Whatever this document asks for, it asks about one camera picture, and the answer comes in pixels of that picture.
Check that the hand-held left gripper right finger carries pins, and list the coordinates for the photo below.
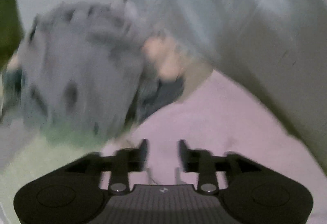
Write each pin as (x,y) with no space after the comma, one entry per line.
(182,155)

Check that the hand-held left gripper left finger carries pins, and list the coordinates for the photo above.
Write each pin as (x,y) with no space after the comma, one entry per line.
(143,155)

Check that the white garment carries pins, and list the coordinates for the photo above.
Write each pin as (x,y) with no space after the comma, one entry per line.
(217,116)

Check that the dark blue cloth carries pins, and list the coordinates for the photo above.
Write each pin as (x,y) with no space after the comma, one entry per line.
(168,91)

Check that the peach fluffy cloth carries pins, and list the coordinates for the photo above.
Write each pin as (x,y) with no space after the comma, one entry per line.
(163,58)

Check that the carrot print quilt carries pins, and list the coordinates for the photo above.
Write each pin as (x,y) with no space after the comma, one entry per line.
(204,9)

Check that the green curtain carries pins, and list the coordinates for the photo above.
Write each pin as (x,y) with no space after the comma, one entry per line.
(10,22)

